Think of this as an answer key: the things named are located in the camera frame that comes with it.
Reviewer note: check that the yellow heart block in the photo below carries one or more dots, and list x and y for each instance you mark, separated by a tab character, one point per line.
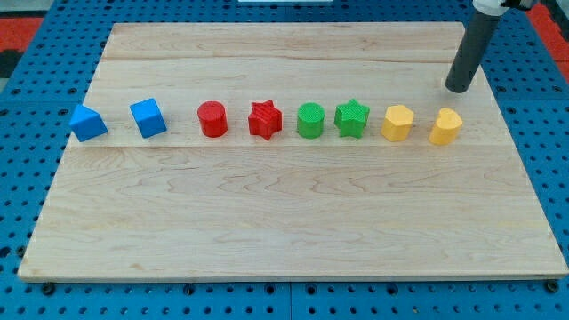
446	127

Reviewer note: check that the yellow hexagon block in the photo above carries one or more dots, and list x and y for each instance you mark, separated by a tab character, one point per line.
397	123

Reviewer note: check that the red star block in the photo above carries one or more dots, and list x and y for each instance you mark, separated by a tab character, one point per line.
265	119

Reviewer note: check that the green cylinder block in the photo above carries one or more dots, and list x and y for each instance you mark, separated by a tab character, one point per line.
310	120

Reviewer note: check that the green star block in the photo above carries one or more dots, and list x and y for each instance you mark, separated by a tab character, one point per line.
351	119

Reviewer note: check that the red cylinder block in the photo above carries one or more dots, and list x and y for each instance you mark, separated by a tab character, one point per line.
212	118

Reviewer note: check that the wooden board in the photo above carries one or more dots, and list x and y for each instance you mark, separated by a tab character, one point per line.
183	207

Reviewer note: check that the blue cube block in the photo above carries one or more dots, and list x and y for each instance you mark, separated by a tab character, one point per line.
148	118

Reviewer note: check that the blue triangular prism block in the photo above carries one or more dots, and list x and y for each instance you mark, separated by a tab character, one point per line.
86	123

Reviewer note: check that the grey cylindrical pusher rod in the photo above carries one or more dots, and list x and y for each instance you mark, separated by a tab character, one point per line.
471	51

